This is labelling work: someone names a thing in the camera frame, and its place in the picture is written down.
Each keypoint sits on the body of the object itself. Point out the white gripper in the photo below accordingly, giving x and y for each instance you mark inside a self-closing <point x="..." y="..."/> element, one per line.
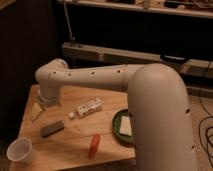
<point x="48" y="100"/>

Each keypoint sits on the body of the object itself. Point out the yellow cheese wedge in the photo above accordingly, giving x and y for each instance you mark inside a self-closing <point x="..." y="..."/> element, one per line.
<point x="36" y="111"/>

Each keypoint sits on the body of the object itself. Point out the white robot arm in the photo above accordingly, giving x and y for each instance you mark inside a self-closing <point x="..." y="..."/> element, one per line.
<point x="158" y="105"/>

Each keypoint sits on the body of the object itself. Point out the dark grey eraser block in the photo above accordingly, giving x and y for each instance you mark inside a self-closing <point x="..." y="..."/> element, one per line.
<point x="52" y="128"/>

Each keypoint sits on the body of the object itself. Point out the wooden table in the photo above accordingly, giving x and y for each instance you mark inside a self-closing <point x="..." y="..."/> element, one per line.
<point x="69" y="148"/>

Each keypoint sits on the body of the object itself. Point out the orange carrot toy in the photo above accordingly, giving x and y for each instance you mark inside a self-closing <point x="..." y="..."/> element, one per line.
<point x="94" y="145"/>

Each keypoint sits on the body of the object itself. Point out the green bowl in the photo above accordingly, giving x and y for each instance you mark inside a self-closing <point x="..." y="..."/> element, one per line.
<point x="116" y="125"/>

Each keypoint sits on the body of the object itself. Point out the white sponge block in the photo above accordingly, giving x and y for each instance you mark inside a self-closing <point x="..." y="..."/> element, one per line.
<point x="125" y="126"/>

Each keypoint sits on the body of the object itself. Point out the metal pole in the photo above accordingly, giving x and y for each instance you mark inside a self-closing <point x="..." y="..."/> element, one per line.
<point x="72" y="38"/>

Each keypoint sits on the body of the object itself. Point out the upper shelf board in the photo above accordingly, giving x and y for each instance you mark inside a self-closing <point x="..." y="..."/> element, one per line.
<point x="120" y="6"/>

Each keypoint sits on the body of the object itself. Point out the black handle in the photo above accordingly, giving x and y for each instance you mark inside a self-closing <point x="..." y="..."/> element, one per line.
<point x="171" y="59"/>

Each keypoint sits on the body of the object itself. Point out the grey metal shelf rail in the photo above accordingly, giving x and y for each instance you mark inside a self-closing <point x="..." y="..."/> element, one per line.
<point x="116" y="56"/>

